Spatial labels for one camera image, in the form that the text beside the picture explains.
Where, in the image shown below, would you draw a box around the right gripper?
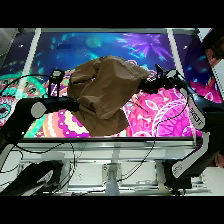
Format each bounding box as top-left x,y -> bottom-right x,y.
137,78 -> 174,95

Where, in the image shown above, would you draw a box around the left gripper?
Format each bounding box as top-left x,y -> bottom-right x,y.
59,97 -> 81,114

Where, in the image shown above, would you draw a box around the brown pants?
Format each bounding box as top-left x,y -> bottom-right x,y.
67,54 -> 151,138

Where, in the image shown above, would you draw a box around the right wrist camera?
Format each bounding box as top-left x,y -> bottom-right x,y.
154,63 -> 165,80

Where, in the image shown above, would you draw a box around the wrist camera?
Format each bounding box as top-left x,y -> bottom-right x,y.
48,68 -> 66,99
154,63 -> 165,80

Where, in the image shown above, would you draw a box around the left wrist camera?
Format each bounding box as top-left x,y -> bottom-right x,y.
48,68 -> 66,99

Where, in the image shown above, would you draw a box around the black cable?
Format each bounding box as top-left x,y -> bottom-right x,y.
116,99 -> 188,184
0,73 -> 51,96

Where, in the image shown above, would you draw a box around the silver frame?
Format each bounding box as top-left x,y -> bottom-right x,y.
0,136 -> 224,197

